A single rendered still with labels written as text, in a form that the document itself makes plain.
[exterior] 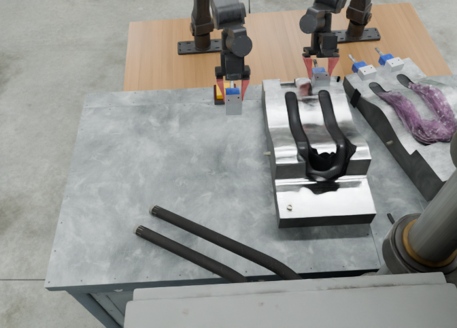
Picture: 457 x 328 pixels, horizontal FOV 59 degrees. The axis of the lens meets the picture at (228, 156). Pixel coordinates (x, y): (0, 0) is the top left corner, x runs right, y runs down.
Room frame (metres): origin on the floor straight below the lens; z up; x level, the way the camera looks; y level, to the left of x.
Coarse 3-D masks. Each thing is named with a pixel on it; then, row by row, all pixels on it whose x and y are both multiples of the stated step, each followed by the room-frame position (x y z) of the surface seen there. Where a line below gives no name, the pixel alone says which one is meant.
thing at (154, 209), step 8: (152, 208) 0.56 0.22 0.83; (160, 208) 0.56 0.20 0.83; (160, 216) 0.53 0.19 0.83; (168, 216) 0.53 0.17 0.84; (176, 216) 0.52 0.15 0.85; (176, 224) 0.50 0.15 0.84; (184, 224) 0.50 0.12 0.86; (192, 224) 0.49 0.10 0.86; (192, 232) 0.47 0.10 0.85; (200, 232) 0.46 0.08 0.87; (208, 232) 0.46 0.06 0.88; (216, 232) 0.46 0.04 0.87; (208, 240) 0.44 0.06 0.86; (216, 240) 0.43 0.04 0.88; (224, 240) 0.43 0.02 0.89; (232, 240) 0.43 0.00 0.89; (224, 248) 0.42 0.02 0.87; (232, 248) 0.41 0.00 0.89; (240, 248) 0.40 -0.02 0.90; (248, 248) 0.40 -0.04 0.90; (240, 256) 0.39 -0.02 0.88; (248, 256) 0.38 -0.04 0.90; (256, 256) 0.38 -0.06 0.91; (264, 256) 0.37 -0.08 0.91
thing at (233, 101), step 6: (228, 90) 0.90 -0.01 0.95; (234, 90) 0.90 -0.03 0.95; (228, 96) 0.86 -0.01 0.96; (234, 96) 0.86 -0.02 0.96; (240, 96) 0.86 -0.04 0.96; (228, 102) 0.84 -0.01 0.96; (234, 102) 0.83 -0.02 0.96; (240, 102) 0.83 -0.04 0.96; (228, 108) 0.83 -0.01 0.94; (234, 108) 0.83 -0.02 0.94; (240, 108) 0.83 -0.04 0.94; (228, 114) 0.83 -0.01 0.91; (234, 114) 0.83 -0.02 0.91; (240, 114) 0.83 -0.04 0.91
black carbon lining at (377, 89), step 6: (402, 78) 1.02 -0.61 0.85; (408, 78) 1.01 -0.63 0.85; (372, 84) 0.99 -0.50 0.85; (378, 84) 0.99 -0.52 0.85; (402, 84) 0.98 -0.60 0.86; (408, 84) 0.99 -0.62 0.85; (372, 90) 0.97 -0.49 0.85; (378, 90) 0.97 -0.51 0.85; (384, 90) 0.96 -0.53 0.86; (426, 144) 0.72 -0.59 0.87
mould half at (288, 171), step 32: (288, 128) 0.79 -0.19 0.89; (320, 128) 0.78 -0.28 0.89; (352, 128) 0.77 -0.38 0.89; (288, 160) 0.64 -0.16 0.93; (352, 160) 0.63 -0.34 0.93; (288, 192) 0.58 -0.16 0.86; (320, 192) 0.58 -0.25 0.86; (352, 192) 0.57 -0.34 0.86; (288, 224) 0.50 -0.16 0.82; (320, 224) 0.50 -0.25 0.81; (352, 224) 0.50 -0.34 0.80
